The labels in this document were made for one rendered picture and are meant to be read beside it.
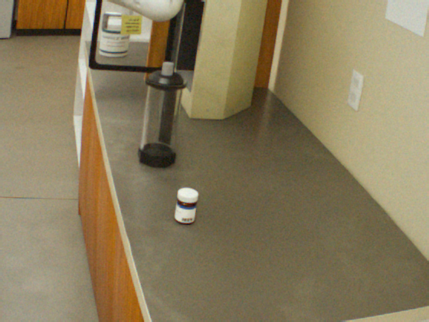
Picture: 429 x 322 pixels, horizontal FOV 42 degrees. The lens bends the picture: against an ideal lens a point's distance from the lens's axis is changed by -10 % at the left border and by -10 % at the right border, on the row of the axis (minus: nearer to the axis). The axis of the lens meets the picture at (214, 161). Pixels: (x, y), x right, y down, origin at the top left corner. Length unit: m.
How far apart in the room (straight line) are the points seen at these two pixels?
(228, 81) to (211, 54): 0.11
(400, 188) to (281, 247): 0.43
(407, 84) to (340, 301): 0.65
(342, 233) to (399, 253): 0.16
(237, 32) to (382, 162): 0.62
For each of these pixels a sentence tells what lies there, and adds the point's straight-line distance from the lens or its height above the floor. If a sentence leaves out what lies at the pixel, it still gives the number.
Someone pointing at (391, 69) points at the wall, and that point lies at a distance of 1.68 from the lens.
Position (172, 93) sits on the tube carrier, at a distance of 1.56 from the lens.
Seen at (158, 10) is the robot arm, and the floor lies 1.36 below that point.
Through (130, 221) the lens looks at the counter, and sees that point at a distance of 1.36.
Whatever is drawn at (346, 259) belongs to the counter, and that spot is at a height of 0.94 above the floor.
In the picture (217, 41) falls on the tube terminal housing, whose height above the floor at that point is 1.21.
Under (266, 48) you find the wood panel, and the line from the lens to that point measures 2.39.
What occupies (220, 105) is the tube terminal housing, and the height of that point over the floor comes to 0.99.
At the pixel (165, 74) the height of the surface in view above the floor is 1.18.
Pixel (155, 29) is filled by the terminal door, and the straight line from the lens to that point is 2.20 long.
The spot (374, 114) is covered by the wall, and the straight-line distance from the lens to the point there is 1.76.
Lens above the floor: 1.63
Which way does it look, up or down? 24 degrees down
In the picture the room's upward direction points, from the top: 9 degrees clockwise
